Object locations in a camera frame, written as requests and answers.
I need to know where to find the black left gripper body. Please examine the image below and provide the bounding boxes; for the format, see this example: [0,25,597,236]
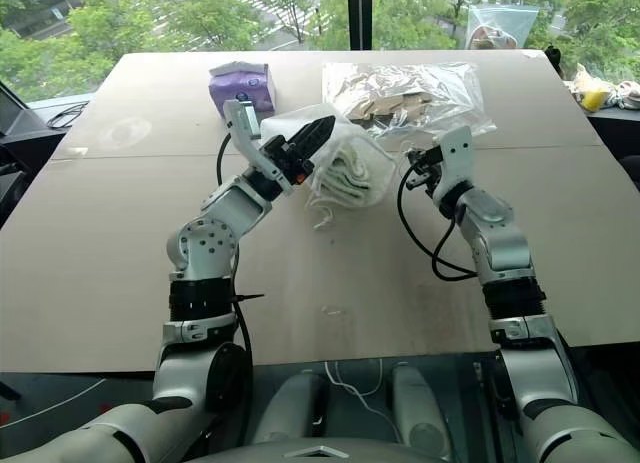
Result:
[258,135,315,186]

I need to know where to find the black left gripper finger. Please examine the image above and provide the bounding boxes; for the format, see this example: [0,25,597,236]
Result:
[294,115,336,149]
[301,124,334,168]

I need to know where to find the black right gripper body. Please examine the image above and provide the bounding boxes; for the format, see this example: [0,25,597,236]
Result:
[412,147,447,196]

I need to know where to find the translucent white drawstring bag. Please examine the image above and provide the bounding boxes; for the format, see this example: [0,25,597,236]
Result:
[259,101,399,232]

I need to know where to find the white towel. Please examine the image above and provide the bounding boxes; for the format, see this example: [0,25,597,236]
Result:
[317,136,387,205]

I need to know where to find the clear plastic bag brown pieces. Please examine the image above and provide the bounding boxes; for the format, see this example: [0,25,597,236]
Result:
[321,61,499,145]

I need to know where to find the clear blue-top zip bag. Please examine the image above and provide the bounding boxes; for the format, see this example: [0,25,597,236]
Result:
[465,3,541,51]

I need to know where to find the purple tissue pack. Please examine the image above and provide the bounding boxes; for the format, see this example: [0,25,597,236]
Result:
[207,61,277,119]

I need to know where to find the small black figure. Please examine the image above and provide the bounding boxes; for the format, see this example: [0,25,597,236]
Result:
[545,43,567,80]

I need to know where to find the yellow object in plastic wrap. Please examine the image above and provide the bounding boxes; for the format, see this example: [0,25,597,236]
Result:
[567,62,640,115]

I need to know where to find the dark chair edge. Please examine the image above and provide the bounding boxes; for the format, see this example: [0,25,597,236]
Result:
[619,155,640,192]

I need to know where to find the grey right robot leg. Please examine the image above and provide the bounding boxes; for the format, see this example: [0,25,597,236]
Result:
[391,364,452,462]

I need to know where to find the grey robot leg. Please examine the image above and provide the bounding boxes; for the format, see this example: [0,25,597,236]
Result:
[391,364,452,462]
[258,371,327,447]

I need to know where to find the grey left robot leg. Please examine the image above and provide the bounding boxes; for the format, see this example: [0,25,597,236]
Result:
[258,371,327,447]

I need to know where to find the dark monitor device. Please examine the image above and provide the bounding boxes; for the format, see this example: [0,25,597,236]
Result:
[0,80,69,145]

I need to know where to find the grey robot torso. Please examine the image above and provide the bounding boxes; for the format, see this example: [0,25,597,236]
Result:
[199,435,444,463]

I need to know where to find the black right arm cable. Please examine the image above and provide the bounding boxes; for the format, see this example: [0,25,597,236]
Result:
[397,163,480,282]

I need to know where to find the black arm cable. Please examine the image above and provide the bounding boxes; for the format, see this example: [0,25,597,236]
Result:
[215,130,236,188]
[397,163,480,282]

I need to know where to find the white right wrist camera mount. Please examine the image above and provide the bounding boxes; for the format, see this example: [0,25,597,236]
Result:
[431,125,475,210]

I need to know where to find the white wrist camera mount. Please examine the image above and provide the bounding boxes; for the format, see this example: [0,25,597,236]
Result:
[222,99,295,188]
[431,125,475,210]

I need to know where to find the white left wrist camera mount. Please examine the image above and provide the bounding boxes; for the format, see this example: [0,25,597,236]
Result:
[222,99,295,188]

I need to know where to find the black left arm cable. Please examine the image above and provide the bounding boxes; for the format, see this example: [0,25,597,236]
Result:
[215,130,236,188]

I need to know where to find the black window frame post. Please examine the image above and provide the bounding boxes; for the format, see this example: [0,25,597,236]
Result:
[347,0,374,51]

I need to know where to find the thin white cable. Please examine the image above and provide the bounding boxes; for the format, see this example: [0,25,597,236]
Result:
[323,360,417,438]

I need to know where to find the thin black cable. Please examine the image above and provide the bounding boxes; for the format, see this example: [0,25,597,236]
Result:
[47,102,92,131]

